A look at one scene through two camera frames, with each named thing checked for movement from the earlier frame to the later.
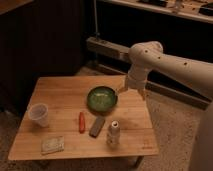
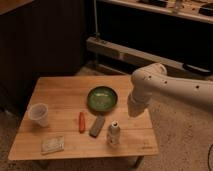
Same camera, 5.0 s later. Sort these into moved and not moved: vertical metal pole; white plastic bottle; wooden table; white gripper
Moved: white gripper
Not moved: white plastic bottle; vertical metal pole; wooden table
